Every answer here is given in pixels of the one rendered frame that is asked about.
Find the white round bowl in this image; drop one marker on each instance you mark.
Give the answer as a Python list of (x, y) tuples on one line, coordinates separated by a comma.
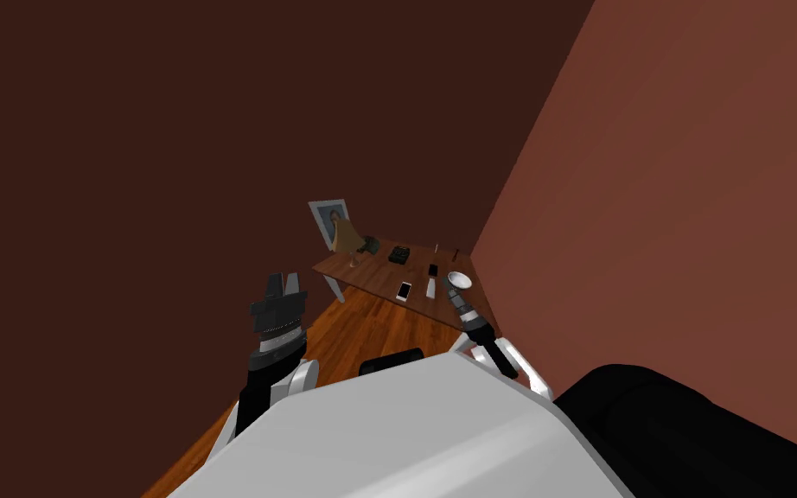
[(460, 280)]

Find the white smartphone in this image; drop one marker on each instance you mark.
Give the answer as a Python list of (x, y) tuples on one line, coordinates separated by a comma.
[(404, 291)]

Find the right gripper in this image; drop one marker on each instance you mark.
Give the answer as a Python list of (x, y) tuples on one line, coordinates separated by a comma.
[(459, 300)]

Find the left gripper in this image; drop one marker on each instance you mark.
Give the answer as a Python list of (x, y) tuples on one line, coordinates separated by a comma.
[(278, 312)]

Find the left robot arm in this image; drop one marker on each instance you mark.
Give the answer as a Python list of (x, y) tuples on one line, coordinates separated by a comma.
[(261, 387)]

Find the framed portrait picture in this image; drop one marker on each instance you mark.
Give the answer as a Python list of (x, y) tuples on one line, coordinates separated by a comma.
[(329, 220)]

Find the grey remote control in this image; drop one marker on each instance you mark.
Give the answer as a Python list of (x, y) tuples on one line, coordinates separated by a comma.
[(431, 288)]

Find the dark green lumpy object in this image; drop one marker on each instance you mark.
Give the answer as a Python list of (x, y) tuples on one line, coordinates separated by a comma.
[(370, 245)]

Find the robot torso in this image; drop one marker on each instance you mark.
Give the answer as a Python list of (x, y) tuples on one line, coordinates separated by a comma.
[(405, 436)]

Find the black boxy device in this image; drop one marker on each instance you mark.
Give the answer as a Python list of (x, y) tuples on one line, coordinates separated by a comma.
[(399, 254)]

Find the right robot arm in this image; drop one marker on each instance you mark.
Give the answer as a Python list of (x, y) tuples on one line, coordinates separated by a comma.
[(654, 432)]

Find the brown wooden desk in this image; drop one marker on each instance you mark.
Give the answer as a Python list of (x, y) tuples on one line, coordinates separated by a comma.
[(378, 273)]

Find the beige shade desk lamp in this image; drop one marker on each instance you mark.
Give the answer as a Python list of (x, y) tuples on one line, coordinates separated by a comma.
[(348, 238)]

